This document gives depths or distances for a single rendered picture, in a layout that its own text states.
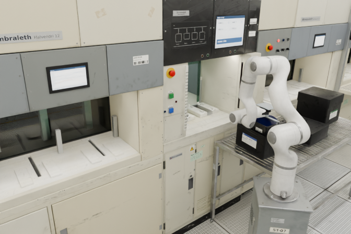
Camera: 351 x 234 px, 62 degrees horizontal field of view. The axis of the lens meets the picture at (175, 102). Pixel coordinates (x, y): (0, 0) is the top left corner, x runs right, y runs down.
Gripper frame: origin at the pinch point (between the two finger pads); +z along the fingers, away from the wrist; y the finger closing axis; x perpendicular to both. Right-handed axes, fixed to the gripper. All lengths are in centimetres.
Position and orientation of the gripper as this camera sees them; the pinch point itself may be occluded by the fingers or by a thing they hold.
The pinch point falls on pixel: (266, 109)
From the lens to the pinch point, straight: 216.2
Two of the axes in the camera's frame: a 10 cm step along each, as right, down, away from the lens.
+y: 5.2, 2.9, -8.0
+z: 8.5, -1.7, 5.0
